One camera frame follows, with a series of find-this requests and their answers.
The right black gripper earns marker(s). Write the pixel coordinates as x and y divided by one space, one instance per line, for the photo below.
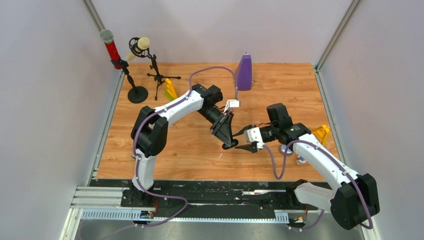
250 147

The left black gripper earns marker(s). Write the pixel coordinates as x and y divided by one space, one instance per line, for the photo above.
222 127

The black earbud charging case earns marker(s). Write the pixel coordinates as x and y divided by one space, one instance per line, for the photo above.
232 144

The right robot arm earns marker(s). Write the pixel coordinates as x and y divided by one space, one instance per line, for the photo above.
352 198

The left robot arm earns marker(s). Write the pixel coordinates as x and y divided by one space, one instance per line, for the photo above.
150 132

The lavender oval charging case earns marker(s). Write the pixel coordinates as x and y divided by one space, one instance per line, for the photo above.
283 150

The small red white toy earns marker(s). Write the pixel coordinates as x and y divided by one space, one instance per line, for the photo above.
300 160

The purple metronome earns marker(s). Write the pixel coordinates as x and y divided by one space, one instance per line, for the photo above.
244 73

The yellow green toy block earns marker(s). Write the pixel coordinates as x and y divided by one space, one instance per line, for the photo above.
170 91

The colourful toy truck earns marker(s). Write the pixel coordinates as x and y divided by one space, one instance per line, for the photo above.
322 134

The black round-base mic stand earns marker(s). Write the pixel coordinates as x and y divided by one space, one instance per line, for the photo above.
137 94

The beige condenser microphone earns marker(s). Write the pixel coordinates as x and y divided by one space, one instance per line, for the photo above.
139 47

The red microphone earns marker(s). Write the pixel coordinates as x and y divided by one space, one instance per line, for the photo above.
108 39

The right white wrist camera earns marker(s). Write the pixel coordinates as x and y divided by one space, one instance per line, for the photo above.
254 138

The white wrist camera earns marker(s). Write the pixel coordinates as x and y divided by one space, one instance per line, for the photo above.
230 104
254 138

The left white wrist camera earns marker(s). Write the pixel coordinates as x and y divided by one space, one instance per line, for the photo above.
230 104

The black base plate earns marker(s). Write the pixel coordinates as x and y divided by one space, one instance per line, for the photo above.
212 200

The aluminium frame rail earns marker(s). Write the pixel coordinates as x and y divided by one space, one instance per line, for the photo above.
89 197

